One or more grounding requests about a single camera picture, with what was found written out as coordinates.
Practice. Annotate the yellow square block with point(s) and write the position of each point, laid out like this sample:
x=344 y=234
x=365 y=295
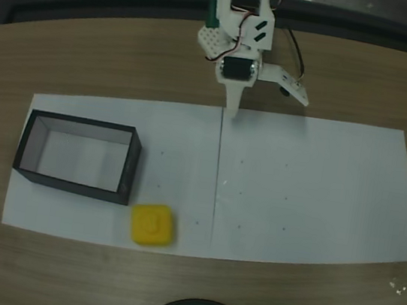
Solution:
x=153 y=224

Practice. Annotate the dark open cardboard box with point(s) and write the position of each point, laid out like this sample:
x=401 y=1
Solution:
x=77 y=188

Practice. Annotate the white paper sheet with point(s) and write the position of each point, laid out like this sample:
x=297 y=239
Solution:
x=65 y=218
x=315 y=194

